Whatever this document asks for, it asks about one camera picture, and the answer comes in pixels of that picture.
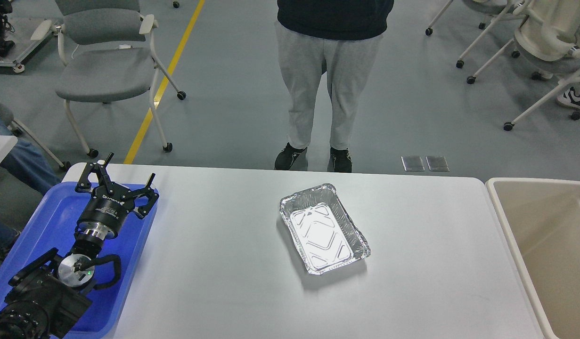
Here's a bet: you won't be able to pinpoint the beige plastic bin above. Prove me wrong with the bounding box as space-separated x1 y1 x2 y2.
486 178 580 339

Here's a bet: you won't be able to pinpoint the blue plastic tray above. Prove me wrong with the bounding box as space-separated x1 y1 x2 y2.
0 182 156 339

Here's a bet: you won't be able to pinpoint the left metal floor plate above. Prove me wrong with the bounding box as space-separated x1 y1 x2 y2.
401 156 425 172

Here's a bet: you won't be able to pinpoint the white chair right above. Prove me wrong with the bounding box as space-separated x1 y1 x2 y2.
425 0 580 131

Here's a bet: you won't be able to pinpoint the grey office chair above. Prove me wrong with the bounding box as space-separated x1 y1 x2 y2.
31 0 173 158

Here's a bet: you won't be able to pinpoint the aluminium foil tray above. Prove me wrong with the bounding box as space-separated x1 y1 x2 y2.
279 183 371 275

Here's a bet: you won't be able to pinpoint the black white sneaker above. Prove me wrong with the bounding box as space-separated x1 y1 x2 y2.
555 86 580 110

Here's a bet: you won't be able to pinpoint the standing person grey trousers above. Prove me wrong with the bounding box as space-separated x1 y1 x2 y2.
274 0 394 172

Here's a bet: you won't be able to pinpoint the seated person blue jeans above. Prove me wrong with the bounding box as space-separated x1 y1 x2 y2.
0 139 61 251

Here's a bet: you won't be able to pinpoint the metal floor plate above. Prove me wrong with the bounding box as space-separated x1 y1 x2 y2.
425 156 450 172
401 156 425 172

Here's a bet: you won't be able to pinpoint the right metal floor plate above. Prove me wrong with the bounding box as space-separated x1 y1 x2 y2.
425 156 450 172

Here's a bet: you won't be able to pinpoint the black equipment on cart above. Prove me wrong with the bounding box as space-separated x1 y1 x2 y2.
0 0 57 73

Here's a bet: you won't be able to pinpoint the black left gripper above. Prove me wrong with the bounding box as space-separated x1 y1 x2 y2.
75 153 160 239

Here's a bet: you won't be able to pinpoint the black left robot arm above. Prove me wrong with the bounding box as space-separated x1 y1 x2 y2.
0 162 160 339

